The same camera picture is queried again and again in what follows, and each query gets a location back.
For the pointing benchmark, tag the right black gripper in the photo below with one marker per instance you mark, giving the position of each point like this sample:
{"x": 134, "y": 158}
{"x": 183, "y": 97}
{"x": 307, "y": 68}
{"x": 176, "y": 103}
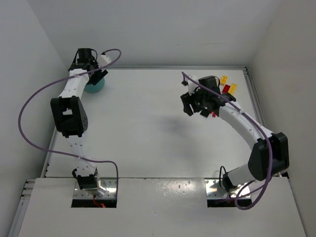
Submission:
{"x": 193, "y": 102}

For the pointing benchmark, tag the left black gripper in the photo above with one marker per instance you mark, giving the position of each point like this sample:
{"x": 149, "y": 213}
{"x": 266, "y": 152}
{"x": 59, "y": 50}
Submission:
{"x": 99, "y": 76}

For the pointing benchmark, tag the red lego brick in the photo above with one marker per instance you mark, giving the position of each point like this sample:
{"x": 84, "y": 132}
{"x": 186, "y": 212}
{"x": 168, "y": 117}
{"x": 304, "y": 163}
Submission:
{"x": 226, "y": 88}

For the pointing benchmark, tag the small yellow lego brick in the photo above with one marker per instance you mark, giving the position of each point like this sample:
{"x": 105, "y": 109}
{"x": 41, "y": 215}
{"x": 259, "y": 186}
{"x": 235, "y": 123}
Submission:
{"x": 223, "y": 80}

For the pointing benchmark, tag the long yellow lego brick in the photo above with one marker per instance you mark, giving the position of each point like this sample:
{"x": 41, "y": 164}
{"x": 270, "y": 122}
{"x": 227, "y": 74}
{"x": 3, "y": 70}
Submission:
{"x": 232, "y": 89}

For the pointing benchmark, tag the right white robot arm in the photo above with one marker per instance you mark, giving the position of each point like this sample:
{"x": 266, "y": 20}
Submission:
{"x": 269, "y": 150}

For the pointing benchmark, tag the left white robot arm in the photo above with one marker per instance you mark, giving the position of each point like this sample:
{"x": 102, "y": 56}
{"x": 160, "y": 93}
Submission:
{"x": 71, "y": 119}

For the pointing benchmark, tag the black square lego plate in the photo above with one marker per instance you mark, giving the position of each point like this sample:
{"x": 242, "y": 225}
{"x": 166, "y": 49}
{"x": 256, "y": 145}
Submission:
{"x": 205, "y": 113}

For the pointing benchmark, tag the teal divided round container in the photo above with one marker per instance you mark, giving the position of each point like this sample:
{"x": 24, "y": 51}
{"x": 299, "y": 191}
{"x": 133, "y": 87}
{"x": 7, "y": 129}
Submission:
{"x": 90, "y": 88}

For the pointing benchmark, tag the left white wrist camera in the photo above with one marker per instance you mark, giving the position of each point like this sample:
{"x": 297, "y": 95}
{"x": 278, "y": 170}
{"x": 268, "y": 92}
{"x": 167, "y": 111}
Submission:
{"x": 104, "y": 60}

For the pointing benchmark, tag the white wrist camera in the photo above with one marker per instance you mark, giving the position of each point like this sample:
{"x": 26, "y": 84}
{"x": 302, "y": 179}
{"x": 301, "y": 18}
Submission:
{"x": 104, "y": 60}
{"x": 192, "y": 86}

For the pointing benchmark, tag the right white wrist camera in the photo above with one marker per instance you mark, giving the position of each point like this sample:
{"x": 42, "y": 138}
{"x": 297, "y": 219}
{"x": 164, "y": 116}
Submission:
{"x": 192, "y": 86}

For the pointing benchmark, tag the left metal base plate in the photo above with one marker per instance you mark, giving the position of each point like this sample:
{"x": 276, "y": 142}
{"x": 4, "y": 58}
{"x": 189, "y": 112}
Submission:
{"x": 107, "y": 192}

